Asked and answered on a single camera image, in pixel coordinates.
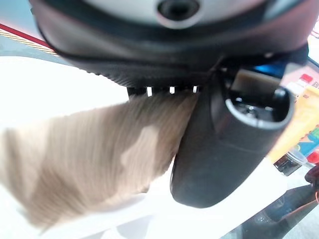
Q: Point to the red white labelled box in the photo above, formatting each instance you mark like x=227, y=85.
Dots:
x=301, y=83

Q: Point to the yellow orange printed package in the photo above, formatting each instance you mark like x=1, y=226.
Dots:
x=296, y=129

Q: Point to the beige cloth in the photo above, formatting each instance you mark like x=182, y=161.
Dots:
x=82, y=154

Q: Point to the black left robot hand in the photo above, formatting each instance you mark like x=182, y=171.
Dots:
x=154, y=49

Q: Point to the dark glass jar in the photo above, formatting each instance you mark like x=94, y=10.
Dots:
x=289, y=163

